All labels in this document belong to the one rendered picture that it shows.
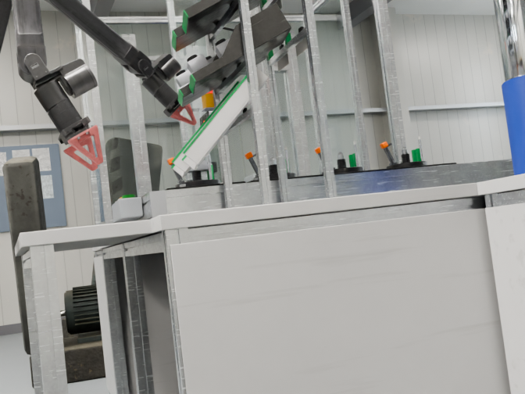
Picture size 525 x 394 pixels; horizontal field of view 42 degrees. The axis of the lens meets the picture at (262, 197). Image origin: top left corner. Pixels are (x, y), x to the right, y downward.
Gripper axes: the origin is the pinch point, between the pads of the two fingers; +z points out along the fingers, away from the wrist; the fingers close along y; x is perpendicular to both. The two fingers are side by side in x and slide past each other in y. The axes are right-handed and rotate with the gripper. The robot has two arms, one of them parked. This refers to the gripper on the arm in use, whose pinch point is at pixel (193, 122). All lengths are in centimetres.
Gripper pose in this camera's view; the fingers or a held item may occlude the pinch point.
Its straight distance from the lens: 215.9
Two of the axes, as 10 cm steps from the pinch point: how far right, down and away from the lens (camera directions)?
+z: 7.1, 6.9, 1.6
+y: -3.0, 0.9, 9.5
